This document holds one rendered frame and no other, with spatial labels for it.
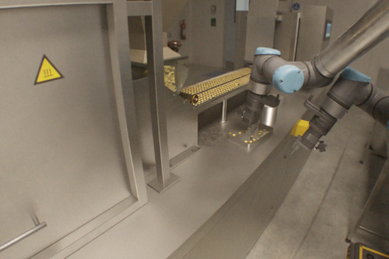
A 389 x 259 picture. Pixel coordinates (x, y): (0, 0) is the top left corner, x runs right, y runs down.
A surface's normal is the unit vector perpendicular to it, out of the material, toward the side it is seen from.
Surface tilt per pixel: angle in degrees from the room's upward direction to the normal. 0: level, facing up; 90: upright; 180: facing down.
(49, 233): 90
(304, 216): 0
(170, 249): 0
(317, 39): 90
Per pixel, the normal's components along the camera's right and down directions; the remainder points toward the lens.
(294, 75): 0.14, 0.52
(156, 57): 0.76, 0.26
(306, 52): -0.64, 0.31
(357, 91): -0.18, 0.42
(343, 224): 0.00, -0.91
